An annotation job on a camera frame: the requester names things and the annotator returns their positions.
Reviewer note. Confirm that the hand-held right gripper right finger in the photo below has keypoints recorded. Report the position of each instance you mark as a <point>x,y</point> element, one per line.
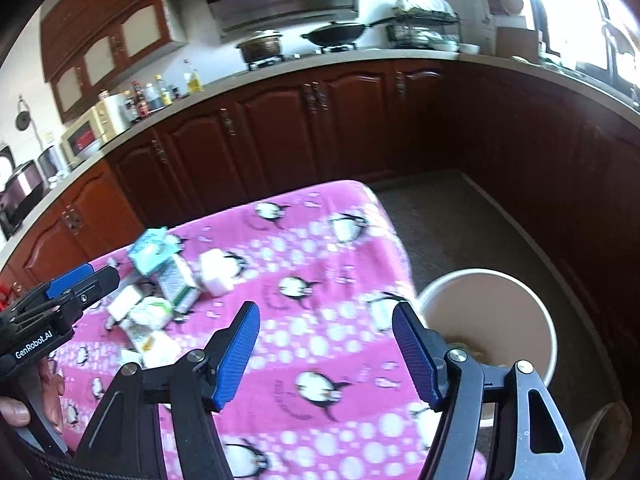
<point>415,355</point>

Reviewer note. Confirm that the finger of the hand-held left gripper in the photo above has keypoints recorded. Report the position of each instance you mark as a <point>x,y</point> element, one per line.
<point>70,279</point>
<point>92,287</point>

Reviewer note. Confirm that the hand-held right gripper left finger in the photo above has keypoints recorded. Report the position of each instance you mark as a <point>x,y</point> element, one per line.
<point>239,355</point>

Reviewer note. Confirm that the white medicine box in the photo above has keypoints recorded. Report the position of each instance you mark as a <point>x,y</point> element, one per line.
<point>217,272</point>

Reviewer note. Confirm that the gold and green carton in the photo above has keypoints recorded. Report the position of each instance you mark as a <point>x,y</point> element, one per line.
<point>177,280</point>

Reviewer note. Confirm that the beige round waste bin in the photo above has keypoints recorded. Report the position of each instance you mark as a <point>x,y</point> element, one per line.
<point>490,310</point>

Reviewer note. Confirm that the person's left hand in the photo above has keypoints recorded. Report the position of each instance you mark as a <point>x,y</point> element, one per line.
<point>52,395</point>

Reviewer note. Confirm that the small plain white box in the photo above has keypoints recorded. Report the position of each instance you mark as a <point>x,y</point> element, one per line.
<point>125,304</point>

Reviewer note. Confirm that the crumpled white green packet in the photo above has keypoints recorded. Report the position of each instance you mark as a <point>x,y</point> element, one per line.
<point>151,312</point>

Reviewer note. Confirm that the teal and white carton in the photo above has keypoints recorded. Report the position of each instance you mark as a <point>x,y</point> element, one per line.
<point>150,250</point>

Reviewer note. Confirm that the pile of white wrappers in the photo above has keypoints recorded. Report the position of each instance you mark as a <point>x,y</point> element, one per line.
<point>152,344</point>

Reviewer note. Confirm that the pink penguin print blanket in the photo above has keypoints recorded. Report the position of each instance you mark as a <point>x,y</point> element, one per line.
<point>325,320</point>

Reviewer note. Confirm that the silver metal pot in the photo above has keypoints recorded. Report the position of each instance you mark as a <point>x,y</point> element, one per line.
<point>52,162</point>

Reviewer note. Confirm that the cream microwave oven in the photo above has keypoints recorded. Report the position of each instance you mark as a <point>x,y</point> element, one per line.
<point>95,130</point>

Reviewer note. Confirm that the hanging round black utensil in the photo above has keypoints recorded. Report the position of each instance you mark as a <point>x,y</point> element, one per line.
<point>22,119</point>

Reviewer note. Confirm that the dark sauce bottle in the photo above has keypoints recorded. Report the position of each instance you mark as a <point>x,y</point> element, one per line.
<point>139,101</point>

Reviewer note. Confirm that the brown round container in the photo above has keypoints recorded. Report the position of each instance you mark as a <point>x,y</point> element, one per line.
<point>600,430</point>

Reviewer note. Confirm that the yellow capped sauce bottle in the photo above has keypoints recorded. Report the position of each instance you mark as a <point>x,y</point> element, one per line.
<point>160,94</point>

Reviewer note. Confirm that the yellow cooking oil bottle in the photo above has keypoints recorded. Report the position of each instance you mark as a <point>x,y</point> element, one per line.
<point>192,80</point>

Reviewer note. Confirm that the brown wooden base cabinets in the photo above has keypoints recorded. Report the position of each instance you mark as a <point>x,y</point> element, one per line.
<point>300,125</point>

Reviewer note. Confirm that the grey kitchen countertop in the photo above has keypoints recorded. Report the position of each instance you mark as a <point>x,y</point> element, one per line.
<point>220,82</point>

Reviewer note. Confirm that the dark lidded cooking pot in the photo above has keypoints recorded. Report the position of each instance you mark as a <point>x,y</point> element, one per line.
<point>260,47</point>

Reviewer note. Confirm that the gas stove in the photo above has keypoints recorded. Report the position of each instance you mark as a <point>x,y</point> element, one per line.
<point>300,56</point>

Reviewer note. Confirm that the white bowl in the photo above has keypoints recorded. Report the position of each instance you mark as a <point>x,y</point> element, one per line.
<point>468,49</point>

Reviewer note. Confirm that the brown cardboard box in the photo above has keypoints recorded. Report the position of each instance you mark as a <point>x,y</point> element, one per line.
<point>517,42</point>

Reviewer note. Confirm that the black wok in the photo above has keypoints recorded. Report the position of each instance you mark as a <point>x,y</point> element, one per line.
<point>332,34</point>

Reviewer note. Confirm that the steel range hood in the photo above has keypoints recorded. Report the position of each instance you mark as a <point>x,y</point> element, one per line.
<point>280,0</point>

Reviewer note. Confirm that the round wooden board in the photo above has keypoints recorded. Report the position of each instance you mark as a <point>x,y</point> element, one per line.
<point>512,0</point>

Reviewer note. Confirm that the bright kitchen window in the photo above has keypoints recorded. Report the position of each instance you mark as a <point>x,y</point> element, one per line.
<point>565,10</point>

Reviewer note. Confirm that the kitchen faucet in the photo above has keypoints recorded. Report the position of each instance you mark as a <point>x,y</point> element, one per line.
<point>614,35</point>

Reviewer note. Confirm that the brown wooden wall cabinets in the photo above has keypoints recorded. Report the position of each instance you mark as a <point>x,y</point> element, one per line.
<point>100,55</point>

